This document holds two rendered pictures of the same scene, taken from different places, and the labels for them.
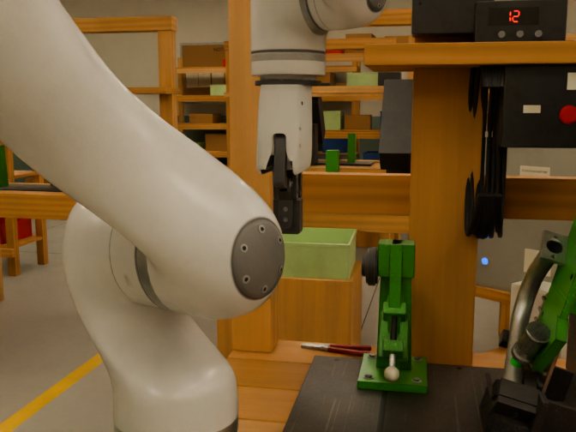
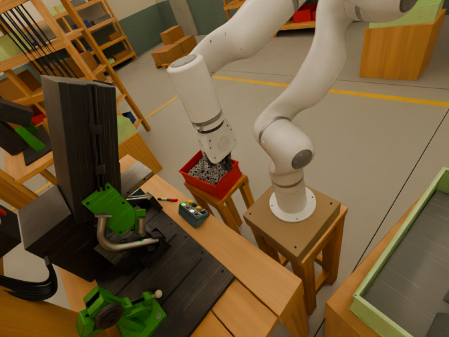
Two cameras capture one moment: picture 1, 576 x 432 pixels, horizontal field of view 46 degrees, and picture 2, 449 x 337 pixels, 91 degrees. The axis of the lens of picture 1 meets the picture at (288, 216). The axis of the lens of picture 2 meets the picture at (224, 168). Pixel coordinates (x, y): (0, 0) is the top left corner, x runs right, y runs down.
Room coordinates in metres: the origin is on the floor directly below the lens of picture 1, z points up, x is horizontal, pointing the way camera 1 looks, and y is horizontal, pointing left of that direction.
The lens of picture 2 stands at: (1.13, 0.38, 1.74)
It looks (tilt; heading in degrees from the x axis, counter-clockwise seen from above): 42 degrees down; 229
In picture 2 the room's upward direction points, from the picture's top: 23 degrees counter-clockwise
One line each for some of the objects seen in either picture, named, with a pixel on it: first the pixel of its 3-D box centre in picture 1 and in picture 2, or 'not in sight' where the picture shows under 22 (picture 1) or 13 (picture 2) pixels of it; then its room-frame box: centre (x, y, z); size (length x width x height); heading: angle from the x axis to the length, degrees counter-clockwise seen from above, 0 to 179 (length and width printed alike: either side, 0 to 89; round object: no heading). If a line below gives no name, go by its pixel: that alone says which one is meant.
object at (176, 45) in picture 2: not in sight; (173, 46); (-3.71, -5.16, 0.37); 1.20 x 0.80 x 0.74; 175
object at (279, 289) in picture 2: not in sight; (177, 208); (0.81, -0.50, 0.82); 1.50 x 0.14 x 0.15; 79
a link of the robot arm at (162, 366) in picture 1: (151, 302); (287, 157); (0.65, 0.13, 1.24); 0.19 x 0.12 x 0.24; 53
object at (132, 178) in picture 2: not in sight; (113, 193); (0.98, -0.62, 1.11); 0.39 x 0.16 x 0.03; 169
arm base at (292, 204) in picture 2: not in sight; (289, 189); (0.62, 0.11, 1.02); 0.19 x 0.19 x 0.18
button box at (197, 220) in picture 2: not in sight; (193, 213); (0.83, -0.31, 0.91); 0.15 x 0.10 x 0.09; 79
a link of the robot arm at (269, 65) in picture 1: (288, 67); (206, 118); (0.79, 0.00, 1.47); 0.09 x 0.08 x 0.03; 169
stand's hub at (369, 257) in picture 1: (369, 266); (109, 317); (1.29, -0.16, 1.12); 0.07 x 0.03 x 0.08; 169
